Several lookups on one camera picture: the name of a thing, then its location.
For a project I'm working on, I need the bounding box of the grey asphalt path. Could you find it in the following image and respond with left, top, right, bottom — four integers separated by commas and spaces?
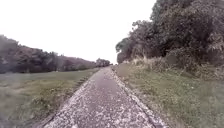
41, 65, 170, 128

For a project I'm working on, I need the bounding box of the grass slope beside wood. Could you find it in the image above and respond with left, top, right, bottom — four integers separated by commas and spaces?
111, 55, 224, 128

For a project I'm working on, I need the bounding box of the dense wood of trees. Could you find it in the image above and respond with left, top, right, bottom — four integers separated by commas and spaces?
114, 0, 224, 73

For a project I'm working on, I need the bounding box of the distant row of trees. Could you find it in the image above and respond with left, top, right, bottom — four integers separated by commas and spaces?
0, 34, 113, 75

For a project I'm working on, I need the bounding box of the flat grass field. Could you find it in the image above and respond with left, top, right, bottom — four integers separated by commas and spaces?
0, 68, 101, 128

